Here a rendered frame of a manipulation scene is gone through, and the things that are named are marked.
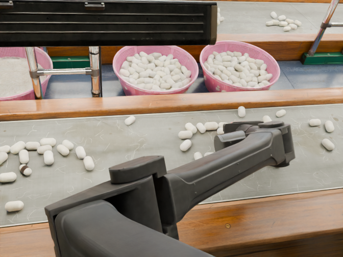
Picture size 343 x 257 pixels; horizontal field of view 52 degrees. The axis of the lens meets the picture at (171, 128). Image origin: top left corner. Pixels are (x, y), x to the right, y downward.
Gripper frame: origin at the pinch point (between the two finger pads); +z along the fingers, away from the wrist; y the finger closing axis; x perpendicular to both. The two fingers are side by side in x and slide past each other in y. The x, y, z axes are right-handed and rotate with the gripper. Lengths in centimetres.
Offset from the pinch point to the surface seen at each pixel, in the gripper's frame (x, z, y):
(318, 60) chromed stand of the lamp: -22, 35, -51
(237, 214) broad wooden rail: 15.6, -18.4, 6.5
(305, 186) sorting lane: 13.2, -11.7, -14.3
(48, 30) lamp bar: -22, -22, 42
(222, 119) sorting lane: -3.4, 6.7, -0.3
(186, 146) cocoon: 2.3, -2.7, 13.0
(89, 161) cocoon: 4.0, -5.1, 36.8
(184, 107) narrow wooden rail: -7.0, 8.2, 10.2
